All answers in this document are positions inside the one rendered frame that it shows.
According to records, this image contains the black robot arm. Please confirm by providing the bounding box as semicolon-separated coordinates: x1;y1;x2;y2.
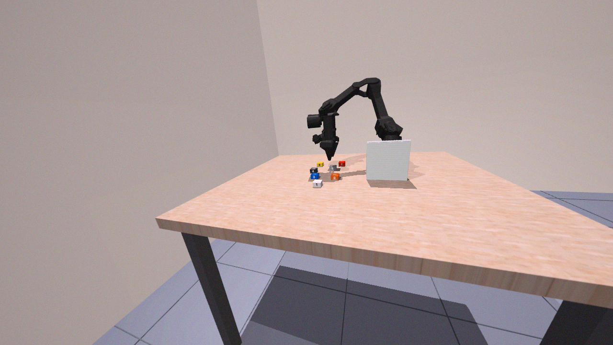
307;78;403;141

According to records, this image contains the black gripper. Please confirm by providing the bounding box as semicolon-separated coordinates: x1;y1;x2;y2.
320;126;339;161

